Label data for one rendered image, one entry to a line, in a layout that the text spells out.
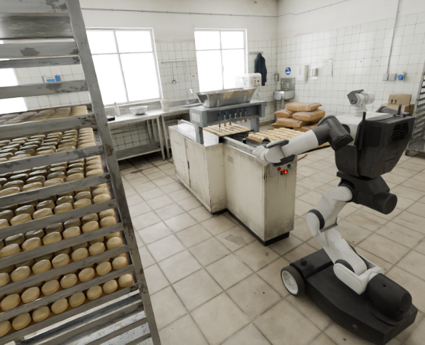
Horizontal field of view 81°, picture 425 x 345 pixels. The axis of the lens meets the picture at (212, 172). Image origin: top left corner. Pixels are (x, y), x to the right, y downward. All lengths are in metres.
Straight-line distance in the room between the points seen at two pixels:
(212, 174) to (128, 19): 3.64
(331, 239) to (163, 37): 4.75
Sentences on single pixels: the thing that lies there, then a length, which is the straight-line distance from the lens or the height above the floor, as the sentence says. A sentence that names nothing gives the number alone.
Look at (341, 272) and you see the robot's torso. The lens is 1.83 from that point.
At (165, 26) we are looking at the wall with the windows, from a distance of 5.62.
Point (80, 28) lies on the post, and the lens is 0.76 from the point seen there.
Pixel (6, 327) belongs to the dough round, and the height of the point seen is 0.79.
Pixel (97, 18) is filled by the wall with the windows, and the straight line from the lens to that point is 5.27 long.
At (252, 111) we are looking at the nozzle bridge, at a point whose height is 1.08.
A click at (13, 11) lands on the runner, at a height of 1.67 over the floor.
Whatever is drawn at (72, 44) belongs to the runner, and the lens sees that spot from 0.79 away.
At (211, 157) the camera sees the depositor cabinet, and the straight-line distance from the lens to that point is 2.49.
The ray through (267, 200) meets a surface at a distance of 2.11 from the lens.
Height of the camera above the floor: 1.51
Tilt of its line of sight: 22 degrees down
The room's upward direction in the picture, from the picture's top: 5 degrees counter-clockwise
